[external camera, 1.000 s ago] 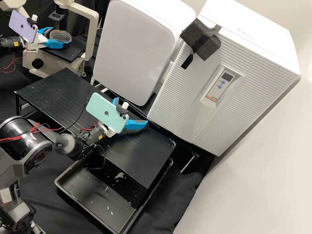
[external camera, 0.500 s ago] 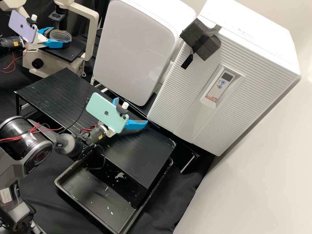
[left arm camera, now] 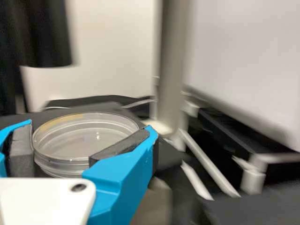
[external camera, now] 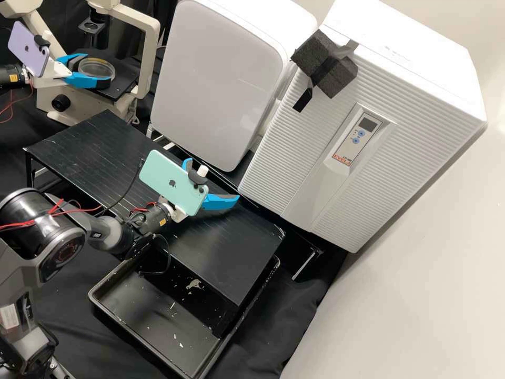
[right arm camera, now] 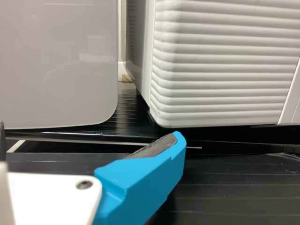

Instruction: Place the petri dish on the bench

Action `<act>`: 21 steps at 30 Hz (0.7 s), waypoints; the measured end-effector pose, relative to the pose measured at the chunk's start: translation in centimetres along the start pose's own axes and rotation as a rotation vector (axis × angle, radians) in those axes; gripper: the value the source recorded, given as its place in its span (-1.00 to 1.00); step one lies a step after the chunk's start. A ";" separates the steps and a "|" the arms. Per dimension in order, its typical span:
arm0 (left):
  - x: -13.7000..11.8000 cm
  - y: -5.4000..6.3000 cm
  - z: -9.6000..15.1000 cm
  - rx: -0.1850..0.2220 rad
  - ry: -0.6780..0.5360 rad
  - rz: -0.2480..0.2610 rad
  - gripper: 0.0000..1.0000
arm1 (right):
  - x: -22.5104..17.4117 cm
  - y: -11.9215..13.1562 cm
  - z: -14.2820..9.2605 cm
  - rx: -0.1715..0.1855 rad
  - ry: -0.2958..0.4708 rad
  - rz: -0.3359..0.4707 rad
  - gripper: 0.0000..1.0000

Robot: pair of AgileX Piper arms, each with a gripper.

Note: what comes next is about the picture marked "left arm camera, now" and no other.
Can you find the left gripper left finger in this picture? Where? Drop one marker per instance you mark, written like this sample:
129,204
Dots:
20,150

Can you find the black platform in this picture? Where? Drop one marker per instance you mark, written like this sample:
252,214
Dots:
225,131

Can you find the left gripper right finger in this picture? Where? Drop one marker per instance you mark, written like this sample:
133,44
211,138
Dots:
122,178

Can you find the white box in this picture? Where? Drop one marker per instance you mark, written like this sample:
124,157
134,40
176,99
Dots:
246,58

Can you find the cream microscope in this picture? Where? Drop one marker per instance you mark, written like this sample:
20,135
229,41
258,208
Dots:
171,70

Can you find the petri dish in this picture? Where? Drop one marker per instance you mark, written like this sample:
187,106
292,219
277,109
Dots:
82,140

